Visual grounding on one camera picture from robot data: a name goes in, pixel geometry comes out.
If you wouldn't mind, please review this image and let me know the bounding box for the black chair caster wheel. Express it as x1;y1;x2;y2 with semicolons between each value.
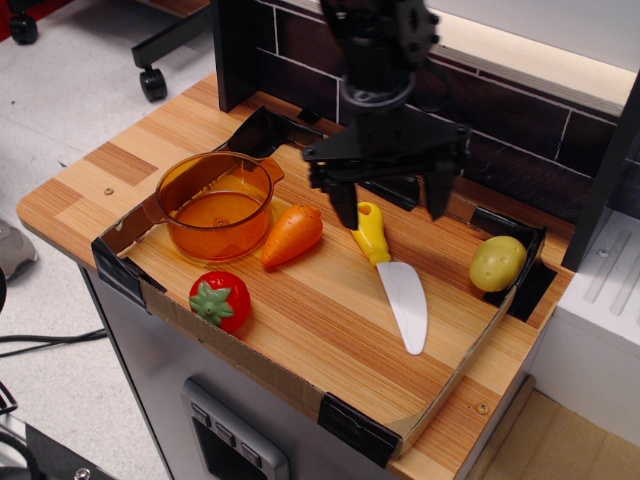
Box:
139;68;168;102

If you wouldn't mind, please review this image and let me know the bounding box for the black floor cable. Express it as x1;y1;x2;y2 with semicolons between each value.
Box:
0;328;108;358

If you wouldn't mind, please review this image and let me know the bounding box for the orange toy carrot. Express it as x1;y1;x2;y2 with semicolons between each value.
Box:
261;204;324;268

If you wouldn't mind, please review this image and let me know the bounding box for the grey toy oven front panel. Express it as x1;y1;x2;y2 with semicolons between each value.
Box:
181;379;291;480

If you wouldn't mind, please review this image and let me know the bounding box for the black caster wheel far left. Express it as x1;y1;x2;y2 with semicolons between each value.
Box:
9;12;38;45

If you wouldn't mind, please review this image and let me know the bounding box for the cardboard fence with black tape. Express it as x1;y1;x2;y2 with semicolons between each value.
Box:
91;105;558;469

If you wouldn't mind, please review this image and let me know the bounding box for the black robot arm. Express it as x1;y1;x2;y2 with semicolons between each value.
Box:
303;1;471;230

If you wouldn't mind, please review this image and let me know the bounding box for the red toy strawberry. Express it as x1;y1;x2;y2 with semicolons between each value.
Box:
189;271;251;333

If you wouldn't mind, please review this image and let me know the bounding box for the orange transparent plastic pot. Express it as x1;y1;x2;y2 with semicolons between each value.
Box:
146;151;284;262

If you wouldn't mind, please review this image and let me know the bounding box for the dark brick backsplash panel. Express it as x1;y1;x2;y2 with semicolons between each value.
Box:
212;1;619;223

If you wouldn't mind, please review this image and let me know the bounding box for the yellow toy potato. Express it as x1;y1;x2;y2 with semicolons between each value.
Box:
469;236;527;293

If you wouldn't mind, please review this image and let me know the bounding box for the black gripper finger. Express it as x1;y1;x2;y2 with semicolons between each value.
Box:
424;162;455;220
328;182;359;230

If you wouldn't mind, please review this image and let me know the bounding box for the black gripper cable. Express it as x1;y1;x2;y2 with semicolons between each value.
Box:
408;64;453;114

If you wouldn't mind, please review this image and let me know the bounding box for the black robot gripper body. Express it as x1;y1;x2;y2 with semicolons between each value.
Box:
303;74;471;188

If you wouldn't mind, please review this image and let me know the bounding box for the yellow handled white toy knife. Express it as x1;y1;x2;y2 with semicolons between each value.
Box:
351;202;428;356

